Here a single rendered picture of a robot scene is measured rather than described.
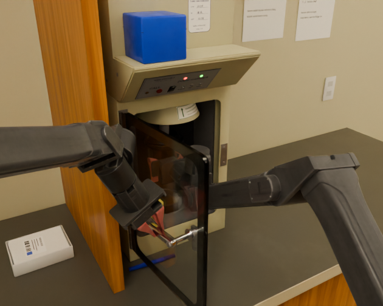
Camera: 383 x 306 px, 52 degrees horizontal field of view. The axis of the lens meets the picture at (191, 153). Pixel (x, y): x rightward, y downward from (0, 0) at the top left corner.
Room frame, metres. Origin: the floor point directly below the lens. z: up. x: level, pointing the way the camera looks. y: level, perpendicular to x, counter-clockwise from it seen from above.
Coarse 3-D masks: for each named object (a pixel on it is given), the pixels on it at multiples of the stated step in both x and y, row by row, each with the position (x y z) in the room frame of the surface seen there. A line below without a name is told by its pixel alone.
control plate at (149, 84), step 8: (192, 72) 0.85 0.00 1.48; (200, 72) 0.87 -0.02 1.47; (208, 72) 0.88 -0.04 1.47; (216, 72) 0.90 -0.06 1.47; (144, 80) 0.80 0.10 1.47; (152, 80) 0.81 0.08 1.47; (160, 80) 0.83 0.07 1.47; (168, 80) 0.84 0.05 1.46; (176, 80) 0.85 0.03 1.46; (184, 80) 0.87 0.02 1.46; (192, 80) 0.88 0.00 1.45; (200, 80) 0.90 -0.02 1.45; (208, 80) 0.92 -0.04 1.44; (144, 88) 0.83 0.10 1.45; (152, 88) 0.84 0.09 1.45; (160, 88) 0.85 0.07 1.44; (168, 88) 0.87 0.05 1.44; (176, 88) 0.88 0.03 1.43; (184, 88) 0.90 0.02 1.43; (192, 88) 0.92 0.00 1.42; (200, 88) 0.93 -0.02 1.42; (136, 96) 0.84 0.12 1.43; (144, 96) 0.85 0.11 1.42; (152, 96) 0.87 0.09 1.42
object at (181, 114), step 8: (192, 104) 1.01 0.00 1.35; (144, 112) 0.98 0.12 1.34; (152, 112) 0.97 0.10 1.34; (160, 112) 0.96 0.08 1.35; (168, 112) 0.96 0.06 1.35; (176, 112) 0.97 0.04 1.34; (184, 112) 0.98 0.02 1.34; (192, 112) 0.99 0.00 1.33; (144, 120) 0.97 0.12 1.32; (152, 120) 0.96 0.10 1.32; (160, 120) 0.95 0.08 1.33; (168, 120) 0.95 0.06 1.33; (176, 120) 0.96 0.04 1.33; (184, 120) 0.97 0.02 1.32
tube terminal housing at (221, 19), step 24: (120, 0) 0.88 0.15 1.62; (144, 0) 0.90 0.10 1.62; (168, 0) 0.93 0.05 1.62; (216, 0) 1.00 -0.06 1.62; (120, 24) 0.87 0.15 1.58; (216, 24) 1.00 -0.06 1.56; (120, 48) 0.87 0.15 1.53; (192, 48) 0.96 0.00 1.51; (168, 96) 0.93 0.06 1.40; (192, 96) 0.96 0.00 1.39; (216, 96) 1.00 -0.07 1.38; (216, 120) 1.03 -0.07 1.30; (216, 144) 1.03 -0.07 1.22; (216, 168) 1.04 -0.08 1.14; (216, 216) 1.01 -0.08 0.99; (120, 240) 0.92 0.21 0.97
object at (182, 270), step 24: (144, 144) 0.77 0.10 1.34; (168, 144) 0.70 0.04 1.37; (144, 168) 0.78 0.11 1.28; (168, 168) 0.70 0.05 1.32; (192, 168) 0.63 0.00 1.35; (168, 192) 0.70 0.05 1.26; (192, 192) 0.63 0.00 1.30; (168, 216) 0.70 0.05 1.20; (192, 216) 0.63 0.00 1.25; (144, 240) 0.80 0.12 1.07; (192, 240) 0.63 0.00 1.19; (168, 264) 0.71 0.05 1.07; (192, 264) 0.63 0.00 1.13; (192, 288) 0.63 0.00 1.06
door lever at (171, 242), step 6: (156, 228) 0.66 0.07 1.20; (156, 234) 0.65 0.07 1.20; (162, 234) 0.64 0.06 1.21; (168, 234) 0.63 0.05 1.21; (186, 234) 0.63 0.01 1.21; (192, 234) 0.63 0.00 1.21; (162, 240) 0.63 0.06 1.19; (168, 240) 0.61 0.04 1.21; (174, 240) 0.61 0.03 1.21; (180, 240) 0.62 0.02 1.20; (168, 246) 0.61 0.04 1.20; (174, 246) 0.61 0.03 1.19
